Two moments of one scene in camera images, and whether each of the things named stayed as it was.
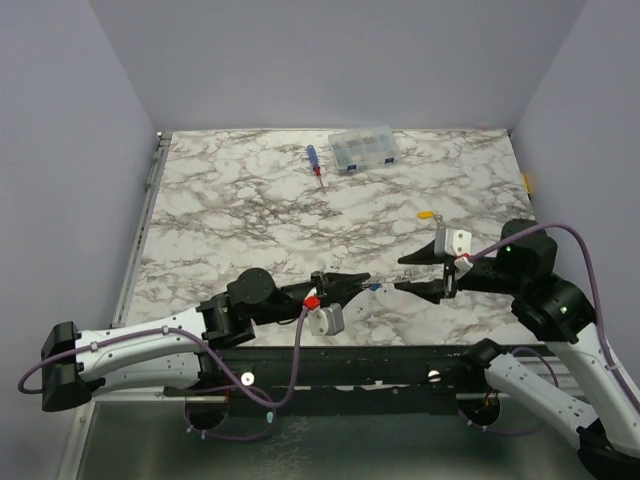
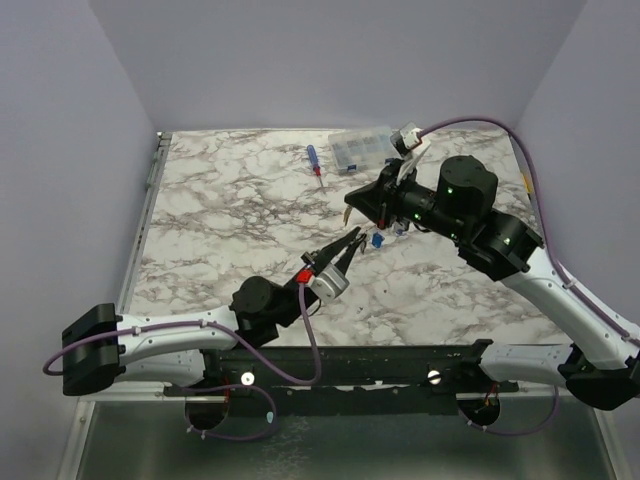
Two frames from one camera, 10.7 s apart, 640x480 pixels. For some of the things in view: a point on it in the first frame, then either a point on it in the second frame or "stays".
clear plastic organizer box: [353, 151] stays
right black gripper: [448, 275] to [385, 197]
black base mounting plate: [409, 381] stays
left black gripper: [337, 288] to [318, 257]
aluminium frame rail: [139, 396] stays
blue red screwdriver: [313, 158] stays
